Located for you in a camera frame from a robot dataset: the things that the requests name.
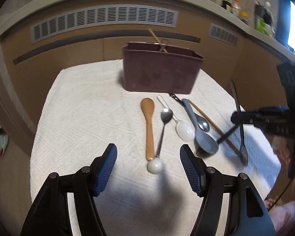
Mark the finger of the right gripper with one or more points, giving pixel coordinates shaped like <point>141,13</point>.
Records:
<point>261,116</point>

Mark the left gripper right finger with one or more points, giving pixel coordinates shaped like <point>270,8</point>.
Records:
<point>247,214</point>

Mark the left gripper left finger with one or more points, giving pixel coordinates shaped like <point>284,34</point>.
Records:
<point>49,213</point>

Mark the black long spoon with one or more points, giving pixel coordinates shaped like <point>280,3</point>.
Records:
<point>243,155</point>

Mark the small metal spoon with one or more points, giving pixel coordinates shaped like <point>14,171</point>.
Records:
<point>203,123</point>

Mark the grey blue plastic spoon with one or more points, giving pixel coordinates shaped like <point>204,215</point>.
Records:
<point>204,141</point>

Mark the metal spoon white ball handle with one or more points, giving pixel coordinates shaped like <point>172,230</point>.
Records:
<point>155,166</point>

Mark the wooden spoon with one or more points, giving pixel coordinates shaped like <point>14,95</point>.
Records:
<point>147,107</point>

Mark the person's right hand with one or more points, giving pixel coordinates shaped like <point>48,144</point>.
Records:
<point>281,147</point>

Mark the green plastic bag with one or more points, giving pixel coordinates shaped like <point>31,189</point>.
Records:
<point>263,27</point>

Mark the black slotted utensil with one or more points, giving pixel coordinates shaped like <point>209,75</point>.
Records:
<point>229,132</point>

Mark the small silver vent grille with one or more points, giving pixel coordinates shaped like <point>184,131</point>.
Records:
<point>222,34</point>

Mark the white table cloth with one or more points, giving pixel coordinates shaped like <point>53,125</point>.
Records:
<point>87,108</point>

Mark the window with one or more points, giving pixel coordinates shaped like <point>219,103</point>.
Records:
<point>285,32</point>

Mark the yellow lid chili jar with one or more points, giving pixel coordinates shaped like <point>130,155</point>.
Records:
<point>243,16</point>

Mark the grey utensil rack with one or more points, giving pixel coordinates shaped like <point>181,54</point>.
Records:
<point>263,12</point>

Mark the orange cap clear bottle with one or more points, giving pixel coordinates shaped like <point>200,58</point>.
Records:
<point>236,8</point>

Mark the dark soy sauce bottle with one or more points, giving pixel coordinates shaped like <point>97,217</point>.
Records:
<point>226,4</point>

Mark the maroon plastic utensil holder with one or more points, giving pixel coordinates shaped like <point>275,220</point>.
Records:
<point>147,68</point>

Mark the large silver vent grille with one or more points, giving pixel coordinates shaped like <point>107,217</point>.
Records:
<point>103,15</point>

